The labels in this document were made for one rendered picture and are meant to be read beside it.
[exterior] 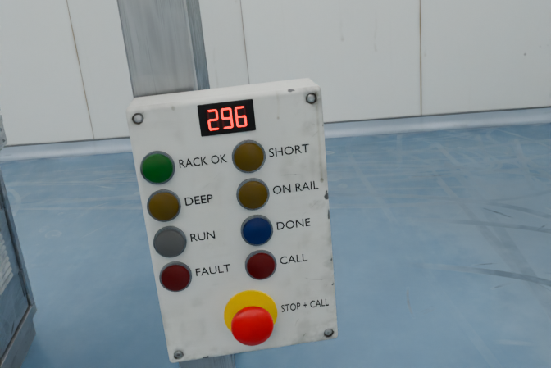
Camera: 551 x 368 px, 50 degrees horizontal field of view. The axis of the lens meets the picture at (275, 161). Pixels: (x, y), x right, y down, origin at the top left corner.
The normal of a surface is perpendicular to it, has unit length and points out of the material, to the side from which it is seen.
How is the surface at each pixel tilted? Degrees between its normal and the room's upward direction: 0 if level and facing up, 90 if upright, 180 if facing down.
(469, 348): 0
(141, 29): 90
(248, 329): 88
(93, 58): 90
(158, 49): 90
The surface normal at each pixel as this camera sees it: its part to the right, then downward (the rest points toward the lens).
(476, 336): -0.09, -0.94
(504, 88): -0.06, 0.33
